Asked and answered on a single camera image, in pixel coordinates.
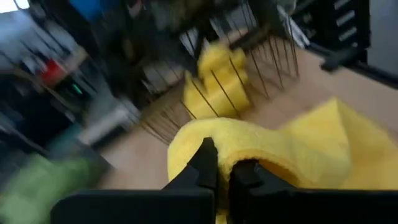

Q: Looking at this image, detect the black wire basket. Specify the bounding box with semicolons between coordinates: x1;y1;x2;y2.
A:
136;0;302;147

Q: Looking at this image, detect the black shelf rack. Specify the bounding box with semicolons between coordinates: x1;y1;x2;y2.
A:
306;0;373;58

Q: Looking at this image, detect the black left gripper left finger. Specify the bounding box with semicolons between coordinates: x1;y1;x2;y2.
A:
50;136;219;224

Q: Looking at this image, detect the small yellow microfiber towel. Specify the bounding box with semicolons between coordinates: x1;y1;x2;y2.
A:
167;96;398;224

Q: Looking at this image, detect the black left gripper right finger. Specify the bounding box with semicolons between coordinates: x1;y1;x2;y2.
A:
228;158;398;224

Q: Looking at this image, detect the black cabinet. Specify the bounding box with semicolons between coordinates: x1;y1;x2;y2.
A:
46;73;105;125

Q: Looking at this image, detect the green microfiber towel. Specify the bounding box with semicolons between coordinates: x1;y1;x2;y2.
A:
0;153;105;224

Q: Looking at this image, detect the large yellow microfiber towel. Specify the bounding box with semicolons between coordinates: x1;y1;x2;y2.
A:
181;41;251;121

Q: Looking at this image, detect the red container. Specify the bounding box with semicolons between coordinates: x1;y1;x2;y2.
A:
40;58;68;87

